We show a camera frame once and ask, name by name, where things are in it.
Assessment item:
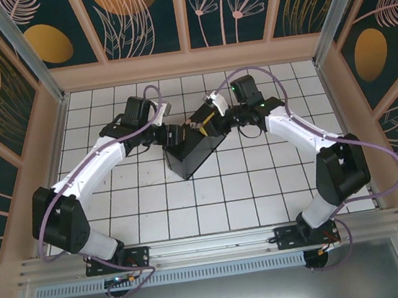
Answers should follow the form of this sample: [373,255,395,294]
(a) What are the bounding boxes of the black box with painted lid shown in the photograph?
[157,101,233,183]

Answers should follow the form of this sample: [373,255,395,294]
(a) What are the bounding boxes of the small green circuit board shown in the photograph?
[103,273,137,289]

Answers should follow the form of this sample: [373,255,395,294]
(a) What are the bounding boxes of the yellow power connector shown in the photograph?
[318,241,344,256]

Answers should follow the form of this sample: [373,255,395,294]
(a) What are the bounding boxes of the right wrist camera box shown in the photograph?
[203,90,231,119]

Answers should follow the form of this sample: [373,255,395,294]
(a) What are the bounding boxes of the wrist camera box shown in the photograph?
[203,90,231,119]
[158,101,175,120]

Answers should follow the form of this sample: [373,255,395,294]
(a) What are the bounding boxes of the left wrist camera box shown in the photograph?
[158,101,175,120]

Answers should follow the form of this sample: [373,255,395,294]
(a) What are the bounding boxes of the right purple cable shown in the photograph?
[208,49,398,284]

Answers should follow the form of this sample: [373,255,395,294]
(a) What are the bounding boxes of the purple cable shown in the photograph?
[208,49,398,284]
[20,83,187,298]

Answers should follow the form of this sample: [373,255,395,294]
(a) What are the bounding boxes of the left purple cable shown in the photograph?
[20,83,187,298]

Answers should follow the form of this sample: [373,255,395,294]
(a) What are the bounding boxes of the aluminium mounting rail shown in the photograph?
[14,207,398,289]

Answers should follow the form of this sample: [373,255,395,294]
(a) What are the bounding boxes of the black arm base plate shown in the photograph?
[83,245,153,278]
[273,219,342,253]

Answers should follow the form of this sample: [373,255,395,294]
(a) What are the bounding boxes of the grey slotted cable duct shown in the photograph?
[33,250,307,298]

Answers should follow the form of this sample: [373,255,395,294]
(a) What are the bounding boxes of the aluminium frame post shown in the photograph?
[305,0,381,67]
[0,0,71,111]

